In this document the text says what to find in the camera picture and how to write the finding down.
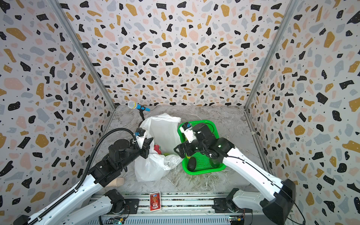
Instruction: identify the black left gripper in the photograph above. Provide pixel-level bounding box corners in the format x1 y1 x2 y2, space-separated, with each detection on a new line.
118 136 154 171

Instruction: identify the red dragon fruit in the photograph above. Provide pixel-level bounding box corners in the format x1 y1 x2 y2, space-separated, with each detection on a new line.
154 144 162 155

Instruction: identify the dark brown avocado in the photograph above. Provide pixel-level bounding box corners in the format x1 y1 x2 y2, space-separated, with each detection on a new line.
187 157 197 172

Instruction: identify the white plastic bag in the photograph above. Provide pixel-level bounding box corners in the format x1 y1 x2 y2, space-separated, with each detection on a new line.
135 113 182 182

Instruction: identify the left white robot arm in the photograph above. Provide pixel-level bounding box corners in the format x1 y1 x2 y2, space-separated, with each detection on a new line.
14 137 153 225

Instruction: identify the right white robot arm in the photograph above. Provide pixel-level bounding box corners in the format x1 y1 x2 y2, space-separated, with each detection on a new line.
174 122 296 225

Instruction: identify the green plastic perforated basket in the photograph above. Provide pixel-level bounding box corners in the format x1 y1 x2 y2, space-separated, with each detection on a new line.
178 120 226 175

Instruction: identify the beige wooden peg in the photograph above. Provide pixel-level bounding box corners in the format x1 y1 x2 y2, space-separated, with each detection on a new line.
107 177 125 187

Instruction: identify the red playing card box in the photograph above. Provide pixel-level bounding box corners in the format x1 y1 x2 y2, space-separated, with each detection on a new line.
150 192 161 212

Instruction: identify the blue microphone on stand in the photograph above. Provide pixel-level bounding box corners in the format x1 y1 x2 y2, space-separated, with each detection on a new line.
127 101 151 127

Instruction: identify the green circuit board left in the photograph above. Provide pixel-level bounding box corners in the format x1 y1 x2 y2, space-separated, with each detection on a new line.
108 217 126 225

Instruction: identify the circuit board right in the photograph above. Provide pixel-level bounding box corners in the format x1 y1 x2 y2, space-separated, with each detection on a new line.
229 216 245 225

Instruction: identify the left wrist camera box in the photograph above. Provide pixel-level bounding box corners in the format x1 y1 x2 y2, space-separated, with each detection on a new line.
134 127 146 149

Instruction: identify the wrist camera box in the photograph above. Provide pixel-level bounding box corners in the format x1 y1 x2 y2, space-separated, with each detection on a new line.
134 127 146 149
180 122 197 143

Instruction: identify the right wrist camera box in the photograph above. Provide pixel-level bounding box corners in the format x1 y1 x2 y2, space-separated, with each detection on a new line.
180 122 197 143

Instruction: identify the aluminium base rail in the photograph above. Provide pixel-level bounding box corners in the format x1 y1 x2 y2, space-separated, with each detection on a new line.
84 192 293 225

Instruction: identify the aluminium corner post left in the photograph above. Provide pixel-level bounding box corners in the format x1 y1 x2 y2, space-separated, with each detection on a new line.
48 1 116 110

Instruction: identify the aluminium corner post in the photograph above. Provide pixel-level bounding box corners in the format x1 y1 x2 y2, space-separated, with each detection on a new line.
48 1 116 110
244 0 299 112

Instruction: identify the aluminium corner post right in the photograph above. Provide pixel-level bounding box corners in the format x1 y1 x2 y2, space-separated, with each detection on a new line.
244 0 299 112

